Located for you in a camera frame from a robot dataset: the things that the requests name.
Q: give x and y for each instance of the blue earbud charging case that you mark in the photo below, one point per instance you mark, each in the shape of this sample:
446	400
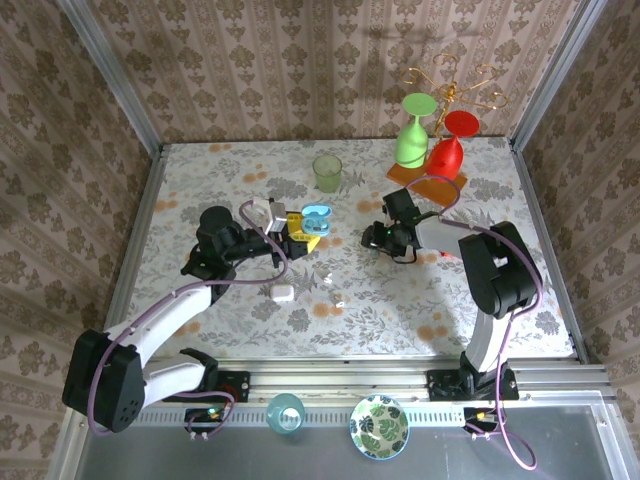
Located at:
317	220

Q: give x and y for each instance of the small white earbud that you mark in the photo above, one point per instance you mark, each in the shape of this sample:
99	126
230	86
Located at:
328	280
339	301

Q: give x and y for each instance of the white earbud charging case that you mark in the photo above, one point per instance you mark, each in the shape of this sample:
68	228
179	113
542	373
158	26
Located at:
282	292

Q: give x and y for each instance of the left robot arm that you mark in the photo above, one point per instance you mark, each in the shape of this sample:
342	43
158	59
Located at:
165	320

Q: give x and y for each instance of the red square coaster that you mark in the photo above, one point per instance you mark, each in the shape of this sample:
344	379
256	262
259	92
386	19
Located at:
445	255

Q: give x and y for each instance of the green translucent cup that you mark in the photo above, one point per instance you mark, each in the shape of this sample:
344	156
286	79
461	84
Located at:
327	175

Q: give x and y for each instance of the red plastic wine glass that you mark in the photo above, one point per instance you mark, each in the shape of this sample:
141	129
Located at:
445	157

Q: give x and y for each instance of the floral table cloth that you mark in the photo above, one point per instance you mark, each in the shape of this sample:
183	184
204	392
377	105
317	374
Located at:
350	330

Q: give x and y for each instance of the green plastic wine glass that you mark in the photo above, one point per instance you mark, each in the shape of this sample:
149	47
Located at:
411	145

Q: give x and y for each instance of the teal glass cup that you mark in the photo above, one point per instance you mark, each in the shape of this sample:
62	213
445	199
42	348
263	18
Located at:
285	415

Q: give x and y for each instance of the leaf pattern bowl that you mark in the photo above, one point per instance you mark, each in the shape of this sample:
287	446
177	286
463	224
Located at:
379	426

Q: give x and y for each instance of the grey metal shelf panel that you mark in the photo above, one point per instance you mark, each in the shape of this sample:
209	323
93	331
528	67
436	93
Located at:
250	455

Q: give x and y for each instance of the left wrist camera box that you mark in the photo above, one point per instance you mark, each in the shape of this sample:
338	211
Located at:
270	215

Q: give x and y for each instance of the orange rack base plate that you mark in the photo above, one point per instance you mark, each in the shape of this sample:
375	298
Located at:
435	192

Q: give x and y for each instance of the aluminium table side rail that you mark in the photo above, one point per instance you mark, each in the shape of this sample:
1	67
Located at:
530	200
145	200

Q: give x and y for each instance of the aluminium rail under arm bases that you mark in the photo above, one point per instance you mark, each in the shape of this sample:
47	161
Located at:
325	380

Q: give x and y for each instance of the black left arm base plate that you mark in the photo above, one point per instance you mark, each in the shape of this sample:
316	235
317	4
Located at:
235	385

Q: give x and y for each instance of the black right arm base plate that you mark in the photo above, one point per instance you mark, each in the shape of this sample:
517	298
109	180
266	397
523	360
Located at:
440	385

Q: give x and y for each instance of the aluminium corner post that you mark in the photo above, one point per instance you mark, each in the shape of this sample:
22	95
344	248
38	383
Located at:
560	75
110	75

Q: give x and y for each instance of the aluminium shelf frame bar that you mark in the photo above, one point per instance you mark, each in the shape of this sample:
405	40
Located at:
65	460
612	440

